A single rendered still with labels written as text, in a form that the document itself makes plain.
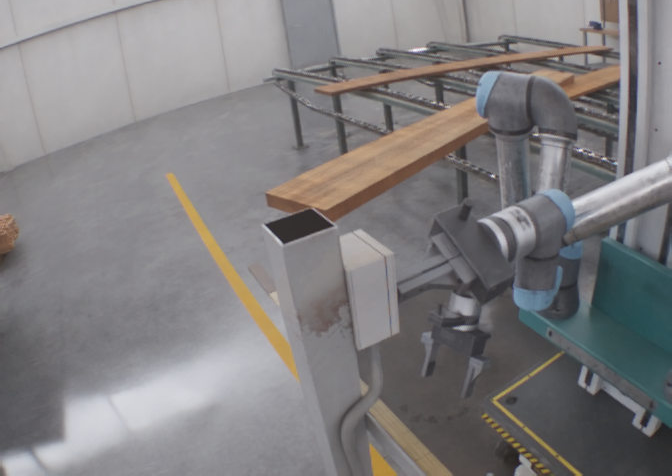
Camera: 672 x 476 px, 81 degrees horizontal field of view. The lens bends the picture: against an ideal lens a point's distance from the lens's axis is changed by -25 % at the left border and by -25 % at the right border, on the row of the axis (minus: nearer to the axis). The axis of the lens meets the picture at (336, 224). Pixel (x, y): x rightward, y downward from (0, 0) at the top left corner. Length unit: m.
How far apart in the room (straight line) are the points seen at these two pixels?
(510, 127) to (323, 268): 0.70
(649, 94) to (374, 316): 0.87
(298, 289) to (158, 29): 8.41
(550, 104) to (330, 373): 0.72
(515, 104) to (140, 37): 8.04
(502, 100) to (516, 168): 0.18
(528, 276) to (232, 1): 8.60
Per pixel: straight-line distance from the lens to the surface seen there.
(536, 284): 0.79
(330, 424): 0.66
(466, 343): 1.07
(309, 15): 9.46
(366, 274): 0.54
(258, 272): 1.05
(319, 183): 1.63
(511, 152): 1.17
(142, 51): 8.78
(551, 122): 1.07
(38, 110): 8.89
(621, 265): 1.32
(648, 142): 1.26
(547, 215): 0.74
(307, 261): 0.50
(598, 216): 0.88
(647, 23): 1.18
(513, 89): 1.09
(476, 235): 0.67
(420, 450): 0.65
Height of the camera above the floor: 1.53
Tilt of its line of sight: 26 degrees down
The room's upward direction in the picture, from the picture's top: 8 degrees counter-clockwise
